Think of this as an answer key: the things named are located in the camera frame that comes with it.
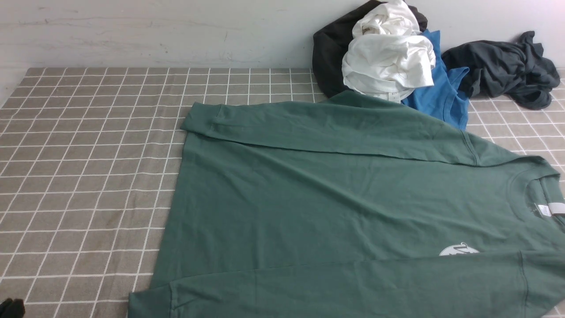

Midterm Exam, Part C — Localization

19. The black gripper body at left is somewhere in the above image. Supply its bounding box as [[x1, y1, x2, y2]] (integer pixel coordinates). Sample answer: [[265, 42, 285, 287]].
[[0, 298, 26, 318]]

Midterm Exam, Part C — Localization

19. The green long-sleeve top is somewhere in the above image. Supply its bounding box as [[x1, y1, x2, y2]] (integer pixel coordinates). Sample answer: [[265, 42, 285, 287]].
[[128, 92, 564, 318]]

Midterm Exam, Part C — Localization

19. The black garment under pile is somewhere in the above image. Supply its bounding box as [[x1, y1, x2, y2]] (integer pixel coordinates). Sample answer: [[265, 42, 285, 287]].
[[312, 0, 427, 97]]

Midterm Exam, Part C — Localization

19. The white crumpled shirt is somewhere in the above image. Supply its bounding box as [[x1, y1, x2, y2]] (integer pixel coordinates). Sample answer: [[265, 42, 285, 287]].
[[342, 0, 436, 102]]

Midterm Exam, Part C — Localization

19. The blue t-shirt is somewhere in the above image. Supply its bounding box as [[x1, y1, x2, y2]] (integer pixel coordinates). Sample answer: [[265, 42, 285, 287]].
[[401, 30, 469, 130]]

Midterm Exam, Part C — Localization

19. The dark grey crumpled garment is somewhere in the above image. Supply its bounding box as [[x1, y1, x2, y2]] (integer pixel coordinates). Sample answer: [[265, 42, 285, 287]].
[[441, 30, 561, 110]]

